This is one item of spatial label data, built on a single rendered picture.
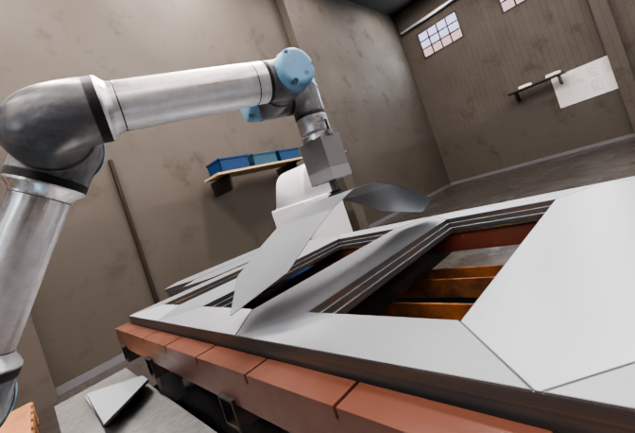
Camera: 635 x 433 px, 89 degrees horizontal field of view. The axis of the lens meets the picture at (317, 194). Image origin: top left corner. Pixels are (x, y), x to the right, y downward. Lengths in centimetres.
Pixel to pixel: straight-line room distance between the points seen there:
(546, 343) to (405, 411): 13
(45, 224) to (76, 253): 381
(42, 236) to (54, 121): 20
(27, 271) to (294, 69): 53
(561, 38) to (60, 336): 1146
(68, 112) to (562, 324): 60
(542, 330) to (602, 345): 5
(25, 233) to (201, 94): 34
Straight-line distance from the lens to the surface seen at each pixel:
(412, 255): 81
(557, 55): 1101
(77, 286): 446
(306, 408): 43
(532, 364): 33
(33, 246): 67
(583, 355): 34
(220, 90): 58
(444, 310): 79
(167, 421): 90
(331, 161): 75
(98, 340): 452
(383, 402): 37
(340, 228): 431
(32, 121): 57
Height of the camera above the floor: 103
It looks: 1 degrees up
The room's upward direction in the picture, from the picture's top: 19 degrees counter-clockwise
